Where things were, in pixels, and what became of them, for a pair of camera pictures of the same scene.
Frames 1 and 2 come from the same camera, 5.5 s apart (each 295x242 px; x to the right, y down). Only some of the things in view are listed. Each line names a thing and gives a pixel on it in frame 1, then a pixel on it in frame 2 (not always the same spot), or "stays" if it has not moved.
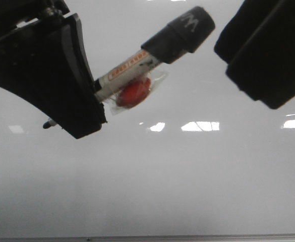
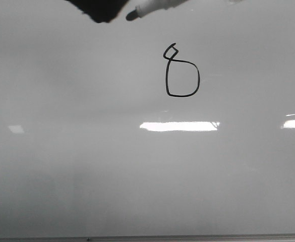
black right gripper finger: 49,68 to 100,10
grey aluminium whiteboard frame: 149,238 stays
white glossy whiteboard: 199,157 stays
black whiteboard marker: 183,37 to 149,7
